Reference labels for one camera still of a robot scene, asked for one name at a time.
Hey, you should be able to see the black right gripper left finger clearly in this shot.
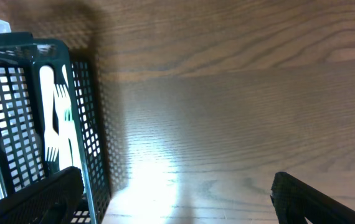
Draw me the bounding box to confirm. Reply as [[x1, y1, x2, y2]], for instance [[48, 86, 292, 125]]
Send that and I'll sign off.
[[0, 166, 83, 224]]

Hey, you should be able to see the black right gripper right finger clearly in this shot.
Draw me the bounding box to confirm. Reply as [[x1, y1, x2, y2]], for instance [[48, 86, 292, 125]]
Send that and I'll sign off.
[[270, 172, 355, 224]]

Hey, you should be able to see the white plastic utensil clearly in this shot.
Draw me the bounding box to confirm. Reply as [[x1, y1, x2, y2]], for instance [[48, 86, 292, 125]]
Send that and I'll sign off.
[[39, 65, 59, 162]]

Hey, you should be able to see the white plastic spoon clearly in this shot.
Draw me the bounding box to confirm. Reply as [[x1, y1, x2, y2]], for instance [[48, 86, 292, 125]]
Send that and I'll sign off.
[[62, 64, 69, 87]]

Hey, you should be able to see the dark green perforated basket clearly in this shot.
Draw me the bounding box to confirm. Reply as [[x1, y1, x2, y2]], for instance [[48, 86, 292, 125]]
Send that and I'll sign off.
[[0, 32, 111, 223]]

